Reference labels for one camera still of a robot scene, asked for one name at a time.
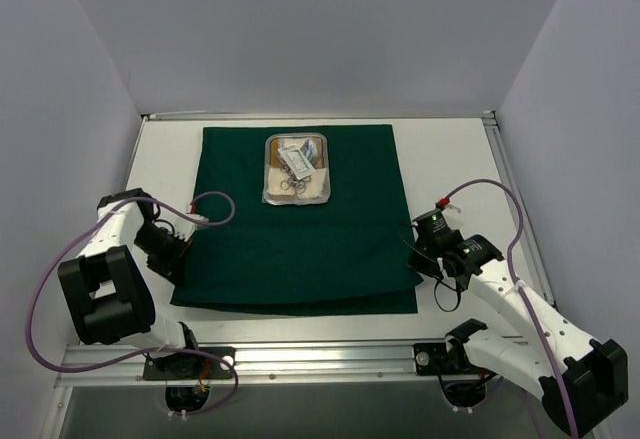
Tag dark green surgical cloth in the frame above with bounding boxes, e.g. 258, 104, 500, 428
171, 125, 421, 317

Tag stainless steel instrument tray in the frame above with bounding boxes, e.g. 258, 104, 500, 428
262, 132, 331, 206

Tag white suture packet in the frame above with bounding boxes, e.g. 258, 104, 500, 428
278, 147, 316, 179

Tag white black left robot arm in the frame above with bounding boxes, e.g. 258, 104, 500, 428
57, 188, 202, 378

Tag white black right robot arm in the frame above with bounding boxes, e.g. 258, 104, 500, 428
409, 209, 628, 438

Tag white gauze pad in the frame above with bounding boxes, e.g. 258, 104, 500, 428
264, 168, 328, 203

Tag steel scissors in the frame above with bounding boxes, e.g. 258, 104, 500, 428
280, 172, 312, 195

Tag blue striped gauze packet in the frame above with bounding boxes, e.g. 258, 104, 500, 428
301, 139, 321, 163

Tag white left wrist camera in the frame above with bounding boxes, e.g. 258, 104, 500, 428
173, 211, 209, 241

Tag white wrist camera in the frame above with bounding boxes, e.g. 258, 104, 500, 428
435, 196, 462, 214
173, 211, 209, 241

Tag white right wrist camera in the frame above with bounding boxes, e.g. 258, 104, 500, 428
435, 196, 462, 214

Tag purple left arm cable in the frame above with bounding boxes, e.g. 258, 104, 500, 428
24, 191, 239, 416

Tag aluminium right side rail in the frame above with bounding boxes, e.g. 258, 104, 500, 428
482, 111, 556, 307

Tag aluminium rail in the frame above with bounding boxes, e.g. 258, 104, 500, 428
482, 111, 556, 307
54, 341, 596, 386

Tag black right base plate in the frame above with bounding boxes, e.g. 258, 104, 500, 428
412, 342, 492, 376

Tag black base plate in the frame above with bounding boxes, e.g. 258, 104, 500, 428
142, 353, 232, 381
412, 342, 492, 376

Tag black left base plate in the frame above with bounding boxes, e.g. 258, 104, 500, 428
142, 353, 232, 381

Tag aluminium front rail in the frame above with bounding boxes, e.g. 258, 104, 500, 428
54, 341, 596, 386

